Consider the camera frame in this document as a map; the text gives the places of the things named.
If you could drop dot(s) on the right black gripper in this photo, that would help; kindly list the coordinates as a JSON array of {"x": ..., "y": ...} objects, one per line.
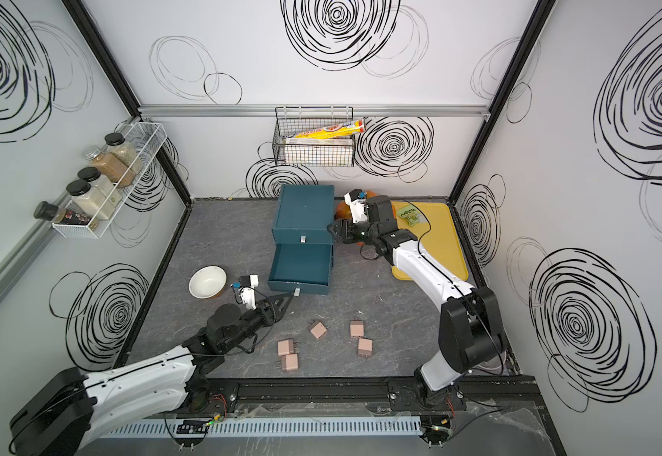
[{"x": 345, "y": 228}]

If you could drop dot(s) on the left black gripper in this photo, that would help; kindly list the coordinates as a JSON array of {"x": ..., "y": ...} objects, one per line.
[{"x": 271, "y": 313}]

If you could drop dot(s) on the teal drawer cabinet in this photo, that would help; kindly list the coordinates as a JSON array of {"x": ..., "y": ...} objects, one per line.
[{"x": 304, "y": 255}]

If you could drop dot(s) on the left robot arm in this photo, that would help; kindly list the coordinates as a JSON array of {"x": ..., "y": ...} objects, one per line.
[{"x": 75, "y": 408}]

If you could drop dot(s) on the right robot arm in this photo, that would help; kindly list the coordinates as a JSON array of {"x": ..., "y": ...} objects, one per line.
[{"x": 470, "y": 330}]

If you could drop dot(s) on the orange pumpkin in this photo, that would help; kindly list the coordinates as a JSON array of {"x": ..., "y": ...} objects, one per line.
[{"x": 342, "y": 210}]

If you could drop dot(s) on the green snack packet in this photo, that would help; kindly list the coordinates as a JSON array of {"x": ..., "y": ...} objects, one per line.
[{"x": 411, "y": 215}]

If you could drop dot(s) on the white bowl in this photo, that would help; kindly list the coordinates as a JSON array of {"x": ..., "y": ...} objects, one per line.
[{"x": 208, "y": 282}]

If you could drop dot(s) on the yellow tray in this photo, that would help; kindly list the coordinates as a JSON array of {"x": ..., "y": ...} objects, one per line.
[{"x": 437, "y": 232}]

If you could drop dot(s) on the yellow snack tube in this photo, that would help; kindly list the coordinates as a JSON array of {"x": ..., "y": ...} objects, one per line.
[{"x": 333, "y": 132}]

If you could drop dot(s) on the spice jar white powder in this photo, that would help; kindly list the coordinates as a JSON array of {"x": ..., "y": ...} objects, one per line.
[{"x": 96, "y": 179}]

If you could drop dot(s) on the spice jar brown powder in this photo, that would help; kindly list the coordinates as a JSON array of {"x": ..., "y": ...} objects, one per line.
[{"x": 118, "y": 160}]

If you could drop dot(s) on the spice jar cream powder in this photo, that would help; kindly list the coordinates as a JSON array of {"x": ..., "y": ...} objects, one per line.
[{"x": 90, "y": 199}]

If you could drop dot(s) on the small dark spice bottle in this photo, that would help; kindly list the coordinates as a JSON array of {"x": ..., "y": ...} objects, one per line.
[{"x": 59, "y": 215}]

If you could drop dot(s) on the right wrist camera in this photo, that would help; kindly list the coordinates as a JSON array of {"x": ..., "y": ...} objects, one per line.
[{"x": 356, "y": 201}]

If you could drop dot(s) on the black wire wall basket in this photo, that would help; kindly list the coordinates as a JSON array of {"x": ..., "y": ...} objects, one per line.
[{"x": 290, "y": 120}]

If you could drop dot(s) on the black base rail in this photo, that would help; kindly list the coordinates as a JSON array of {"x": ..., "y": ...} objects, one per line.
[{"x": 395, "y": 393}]

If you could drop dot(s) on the grey cable duct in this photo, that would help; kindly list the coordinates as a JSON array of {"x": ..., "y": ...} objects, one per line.
[{"x": 270, "y": 427}]

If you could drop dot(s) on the clear wall spice shelf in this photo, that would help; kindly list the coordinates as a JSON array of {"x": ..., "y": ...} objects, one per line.
[{"x": 119, "y": 190}]

